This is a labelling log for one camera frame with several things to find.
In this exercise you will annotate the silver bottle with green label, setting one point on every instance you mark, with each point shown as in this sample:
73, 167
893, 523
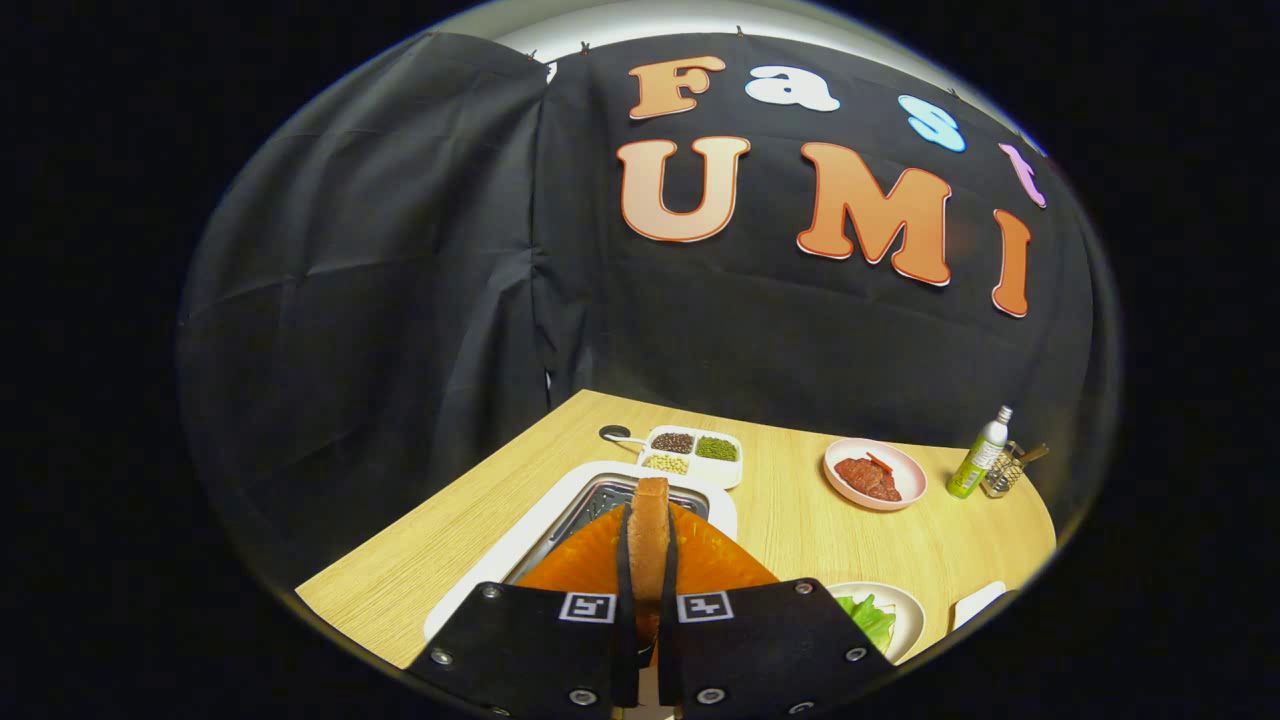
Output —
978, 458

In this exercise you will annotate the toasted bread slice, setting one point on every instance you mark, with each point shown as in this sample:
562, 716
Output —
650, 540

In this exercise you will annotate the white toaster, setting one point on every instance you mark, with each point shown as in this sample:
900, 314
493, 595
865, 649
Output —
500, 570

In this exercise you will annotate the green lettuce leaf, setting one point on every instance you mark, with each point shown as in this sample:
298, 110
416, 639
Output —
868, 618

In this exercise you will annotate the white divided condiment dish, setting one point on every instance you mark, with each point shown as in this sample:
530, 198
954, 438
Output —
690, 470

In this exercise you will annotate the round white plate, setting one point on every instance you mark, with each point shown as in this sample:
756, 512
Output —
905, 610

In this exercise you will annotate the square white plate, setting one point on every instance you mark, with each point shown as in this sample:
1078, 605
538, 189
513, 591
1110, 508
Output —
978, 603

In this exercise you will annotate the pink plate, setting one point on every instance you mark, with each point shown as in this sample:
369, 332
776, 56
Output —
905, 468

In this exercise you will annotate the red sausage piece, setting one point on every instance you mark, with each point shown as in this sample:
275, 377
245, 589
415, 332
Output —
880, 461

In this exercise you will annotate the black backdrop cloth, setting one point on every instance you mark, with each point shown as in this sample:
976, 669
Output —
400, 300

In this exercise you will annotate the dark red meat pieces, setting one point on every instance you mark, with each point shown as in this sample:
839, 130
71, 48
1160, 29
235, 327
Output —
868, 480

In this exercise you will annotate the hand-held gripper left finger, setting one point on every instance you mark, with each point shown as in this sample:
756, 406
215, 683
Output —
624, 560

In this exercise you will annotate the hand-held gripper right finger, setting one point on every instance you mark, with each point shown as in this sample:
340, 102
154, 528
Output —
671, 570

